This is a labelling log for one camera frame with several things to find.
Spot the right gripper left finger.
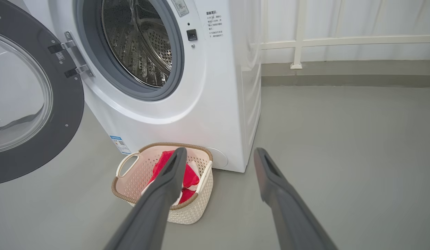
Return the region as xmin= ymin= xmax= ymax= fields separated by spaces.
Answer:
xmin=103 ymin=147 xmax=188 ymax=250

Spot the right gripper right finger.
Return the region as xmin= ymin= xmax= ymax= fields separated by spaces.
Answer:
xmin=253 ymin=147 xmax=339 ymax=250

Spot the red and white garment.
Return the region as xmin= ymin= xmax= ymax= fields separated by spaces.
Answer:
xmin=141 ymin=150 xmax=202 ymax=206

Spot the black glass washing machine door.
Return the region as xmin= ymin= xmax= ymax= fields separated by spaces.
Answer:
xmin=0 ymin=0 xmax=85 ymax=186

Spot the cream perforated laundry basket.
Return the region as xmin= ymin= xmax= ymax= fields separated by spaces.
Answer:
xmin=111 ymin=142 xmax=214 ymax=225

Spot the white front-load washing machine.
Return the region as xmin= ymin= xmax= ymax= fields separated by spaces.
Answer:
xmin=22 ymin=0 xmax=262 ymax=173

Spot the grey rubber door gasket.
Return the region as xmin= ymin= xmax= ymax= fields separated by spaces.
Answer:
xmin=74 ymin=0 xmax=185 ymax=101

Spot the steel washing machine drum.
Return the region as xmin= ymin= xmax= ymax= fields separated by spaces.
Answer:
xmin=101 ymin=0 xmax=174 ymax=88

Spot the metal door hinge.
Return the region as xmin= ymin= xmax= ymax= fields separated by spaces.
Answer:
xmin=48 ymin=31 xmax=94 ymax=78

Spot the blue energy label sticker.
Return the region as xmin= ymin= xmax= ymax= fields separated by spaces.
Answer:
xmin=110 ymin=135 xmax=132 ymax=155

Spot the round drain filter cover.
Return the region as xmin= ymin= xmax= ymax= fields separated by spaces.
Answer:
xmin=205 ymin=147 xmax=229 ymax=169

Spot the white metal railing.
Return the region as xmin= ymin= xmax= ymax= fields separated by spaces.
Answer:
xmin=260 ymin=0 xmax=430 ymax=69

